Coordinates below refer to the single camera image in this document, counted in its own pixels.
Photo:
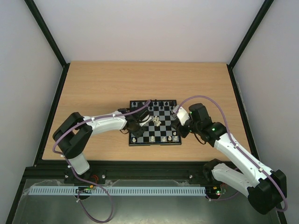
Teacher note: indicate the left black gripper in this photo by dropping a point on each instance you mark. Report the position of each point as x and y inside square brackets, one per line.
[138, 134]

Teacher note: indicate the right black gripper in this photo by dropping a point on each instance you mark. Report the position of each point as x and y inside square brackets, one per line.
[177, 124]

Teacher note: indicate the black silver chess board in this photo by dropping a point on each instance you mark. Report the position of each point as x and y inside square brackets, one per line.
[158, 131]

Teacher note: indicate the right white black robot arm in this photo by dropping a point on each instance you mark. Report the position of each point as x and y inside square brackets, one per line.
[263, 187]

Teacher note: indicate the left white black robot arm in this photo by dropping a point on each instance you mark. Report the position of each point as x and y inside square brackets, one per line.
[74, 133]

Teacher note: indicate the pile of white pieces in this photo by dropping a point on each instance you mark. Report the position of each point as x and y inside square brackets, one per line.
[156, 121]

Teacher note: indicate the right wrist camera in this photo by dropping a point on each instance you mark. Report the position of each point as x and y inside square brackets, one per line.
[180, 113]

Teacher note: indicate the white slotted cable duct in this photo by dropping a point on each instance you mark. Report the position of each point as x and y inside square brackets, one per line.
[116, 191]

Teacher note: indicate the black aluminium rail base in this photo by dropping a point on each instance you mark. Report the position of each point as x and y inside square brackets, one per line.
[101, 171]

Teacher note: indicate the right black frame post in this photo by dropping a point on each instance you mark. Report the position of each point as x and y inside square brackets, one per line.
[251, 31]

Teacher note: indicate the black frame post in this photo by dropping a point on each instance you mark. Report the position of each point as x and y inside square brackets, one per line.
[251, 31]
[46, 32]

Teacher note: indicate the left black frame post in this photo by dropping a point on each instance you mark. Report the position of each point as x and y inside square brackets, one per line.
[46, 32]

